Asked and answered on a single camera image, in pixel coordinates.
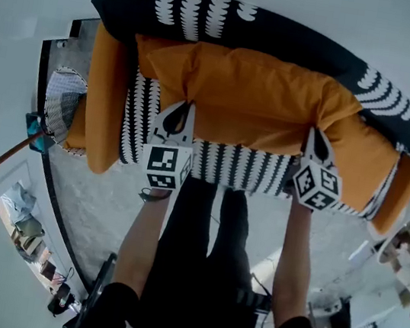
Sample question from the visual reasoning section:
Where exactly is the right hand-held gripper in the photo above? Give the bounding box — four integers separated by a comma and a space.
287, 124, 352, 214

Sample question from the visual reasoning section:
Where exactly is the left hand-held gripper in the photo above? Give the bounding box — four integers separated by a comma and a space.
136, 95, 203, 195

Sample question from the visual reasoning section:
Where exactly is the large orange cushion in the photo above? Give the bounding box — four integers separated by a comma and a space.
133, 33, 370, 168

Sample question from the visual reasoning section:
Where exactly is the person's right forearm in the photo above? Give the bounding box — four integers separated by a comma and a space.
265, 199, 325, 328

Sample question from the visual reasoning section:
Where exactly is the person's left forearm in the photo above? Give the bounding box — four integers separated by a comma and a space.
110, 181, 173, 300

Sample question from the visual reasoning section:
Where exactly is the small orange cushion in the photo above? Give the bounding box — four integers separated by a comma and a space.
125, 32, 200, 108
307, 101, 407, 225

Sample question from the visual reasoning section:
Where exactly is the black white patterned sofa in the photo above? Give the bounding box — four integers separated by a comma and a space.
61, 0, 410, 241

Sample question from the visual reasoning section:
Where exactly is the grey rug with black border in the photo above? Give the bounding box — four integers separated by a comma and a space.
4, 10, 410, 328

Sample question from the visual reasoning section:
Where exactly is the white rounded shelf unit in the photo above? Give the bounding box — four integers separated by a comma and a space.
373, 209, 410, 293

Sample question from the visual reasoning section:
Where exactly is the teal box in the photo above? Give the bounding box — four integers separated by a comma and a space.
19, 111, 50, 153

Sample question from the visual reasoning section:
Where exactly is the person's black clothed body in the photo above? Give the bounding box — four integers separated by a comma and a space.
85, 162, 363, 328

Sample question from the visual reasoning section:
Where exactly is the striped black white cloth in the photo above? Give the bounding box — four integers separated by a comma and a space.
232, 286, 275, 314

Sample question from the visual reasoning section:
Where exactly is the curved brown lamp pole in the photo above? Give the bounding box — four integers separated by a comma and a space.
0, 123, 48, 213

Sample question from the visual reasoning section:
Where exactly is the black bag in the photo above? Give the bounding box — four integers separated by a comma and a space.
46, 280, 79, 320

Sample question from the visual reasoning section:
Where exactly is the black wrist strap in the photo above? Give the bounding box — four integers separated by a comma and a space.
138, 185, 171, 206

